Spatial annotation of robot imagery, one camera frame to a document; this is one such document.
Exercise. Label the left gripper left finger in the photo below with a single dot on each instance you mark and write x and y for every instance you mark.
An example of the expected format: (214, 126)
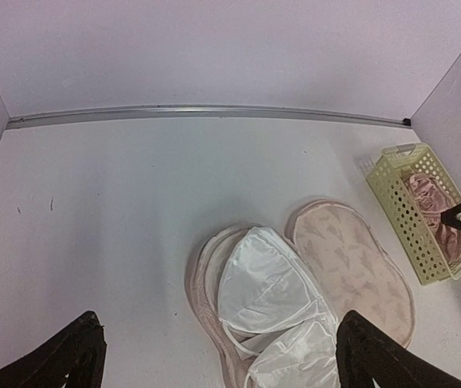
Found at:
(74, 357)

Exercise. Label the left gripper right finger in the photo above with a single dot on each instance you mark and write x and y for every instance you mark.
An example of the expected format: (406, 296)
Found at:
(367, 357)

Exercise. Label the pink bra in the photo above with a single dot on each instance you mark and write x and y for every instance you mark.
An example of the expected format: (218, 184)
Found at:
(434, 248)

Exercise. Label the floral mesh laundry bag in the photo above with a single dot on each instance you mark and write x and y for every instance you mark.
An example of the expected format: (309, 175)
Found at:
(341, 251)

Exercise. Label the white satin bra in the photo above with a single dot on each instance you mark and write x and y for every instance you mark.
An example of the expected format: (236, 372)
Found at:
(272, 308)

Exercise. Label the pale green perforated basket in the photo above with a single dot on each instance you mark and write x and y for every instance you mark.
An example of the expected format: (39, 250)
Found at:
(386, 178)

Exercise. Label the back edge aluminium strip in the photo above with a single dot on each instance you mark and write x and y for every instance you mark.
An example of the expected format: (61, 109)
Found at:
(197, 111)

